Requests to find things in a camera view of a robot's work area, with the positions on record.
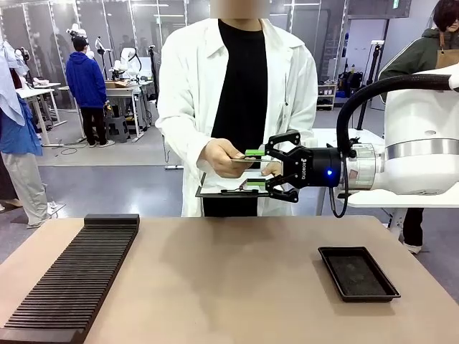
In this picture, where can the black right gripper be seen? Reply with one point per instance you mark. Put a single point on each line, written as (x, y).
(315, 166)

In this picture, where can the thin PCB board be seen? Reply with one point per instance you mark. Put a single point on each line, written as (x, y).
(258, 160)

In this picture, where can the black clipboard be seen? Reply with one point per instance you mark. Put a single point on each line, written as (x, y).
(215, 193)

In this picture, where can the person's left forearm white sleeve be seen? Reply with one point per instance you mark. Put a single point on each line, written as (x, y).
(308, 122)

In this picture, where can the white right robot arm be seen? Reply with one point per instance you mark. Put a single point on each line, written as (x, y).
(419, 143)

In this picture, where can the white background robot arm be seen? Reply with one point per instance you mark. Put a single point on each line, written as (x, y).
(125, 61)

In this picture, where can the person's right forearm white sleeve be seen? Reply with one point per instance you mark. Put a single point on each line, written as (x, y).
(183, 132)

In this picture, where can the person's left hand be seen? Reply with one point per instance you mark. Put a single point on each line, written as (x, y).
(273, 169)

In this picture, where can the person's right hand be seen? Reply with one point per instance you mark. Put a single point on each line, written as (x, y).
(220, 157)

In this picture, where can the dark red pen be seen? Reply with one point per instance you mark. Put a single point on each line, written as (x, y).
(242, 185)

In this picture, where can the white paper sheet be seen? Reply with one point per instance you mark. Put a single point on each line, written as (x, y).
(222, 184)

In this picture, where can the wooden shoe shelf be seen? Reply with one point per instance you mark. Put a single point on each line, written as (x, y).
(328, 96)

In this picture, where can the person in white lab coat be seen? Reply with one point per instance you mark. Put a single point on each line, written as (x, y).
(244, 89)

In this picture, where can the white table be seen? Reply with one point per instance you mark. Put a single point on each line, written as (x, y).
(394, 201)

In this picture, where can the black tripod pole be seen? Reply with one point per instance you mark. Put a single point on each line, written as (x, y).
(371, 71)

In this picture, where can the black rectangular tray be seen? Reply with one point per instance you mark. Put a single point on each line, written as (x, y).
(358, 274)

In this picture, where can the person in brown apron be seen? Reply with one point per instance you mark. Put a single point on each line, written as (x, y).
(412, 61)

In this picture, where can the black step stool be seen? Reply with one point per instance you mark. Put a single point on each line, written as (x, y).
(116, 129)

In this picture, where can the grey workbench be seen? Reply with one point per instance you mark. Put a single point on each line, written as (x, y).
(125, 95)

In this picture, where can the cardboard box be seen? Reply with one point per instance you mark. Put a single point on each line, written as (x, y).
(117, 85)

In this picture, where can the person in blue hoodie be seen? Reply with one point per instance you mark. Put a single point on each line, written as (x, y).
(86, 82)

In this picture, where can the black slotted rack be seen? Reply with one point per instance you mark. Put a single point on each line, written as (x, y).
(75, 279)

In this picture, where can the white desk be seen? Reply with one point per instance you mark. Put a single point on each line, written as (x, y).
(39, 93)

